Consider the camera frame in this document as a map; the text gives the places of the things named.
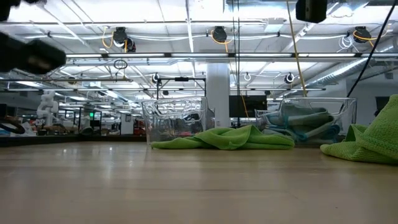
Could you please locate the clear plastic bin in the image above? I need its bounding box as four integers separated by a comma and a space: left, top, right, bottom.
254, 96, 358, 147
141, 95, 216, 144

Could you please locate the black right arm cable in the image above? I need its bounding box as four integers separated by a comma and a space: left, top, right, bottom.
346, 0, 398, 98

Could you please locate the white robot figure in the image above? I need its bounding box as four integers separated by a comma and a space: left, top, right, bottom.
36, 90, 60, 125

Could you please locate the yellow cable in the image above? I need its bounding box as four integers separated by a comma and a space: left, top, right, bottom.
285, 0, 309, 98

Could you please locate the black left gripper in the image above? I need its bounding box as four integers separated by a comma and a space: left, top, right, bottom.
0, 0, 68, 75

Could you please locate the round black hanging device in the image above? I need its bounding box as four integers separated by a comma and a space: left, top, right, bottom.
211, 26, 228, 44
111, 26, 137, 53
353, 26, 373, 44

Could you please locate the black overhead rig frame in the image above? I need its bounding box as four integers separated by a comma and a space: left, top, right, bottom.
155, 76, 208, 100

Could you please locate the black looped cable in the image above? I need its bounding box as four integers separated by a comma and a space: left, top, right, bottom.
0, 117, 26, 135

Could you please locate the black hanging cable loop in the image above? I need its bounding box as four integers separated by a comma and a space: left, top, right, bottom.
113, 58, 128, 71

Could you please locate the thin yellow cord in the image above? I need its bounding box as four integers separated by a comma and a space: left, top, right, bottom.
241, 93, 250, 121

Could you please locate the black metal table frame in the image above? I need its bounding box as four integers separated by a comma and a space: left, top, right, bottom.
0, 134, 147, 147

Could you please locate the dark wall panel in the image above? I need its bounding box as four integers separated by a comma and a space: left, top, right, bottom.
375, 96, 391, 113

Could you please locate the green microfiber towel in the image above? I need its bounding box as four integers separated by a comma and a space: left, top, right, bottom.
150, 124, 295, 151
320, 94, 398, 165

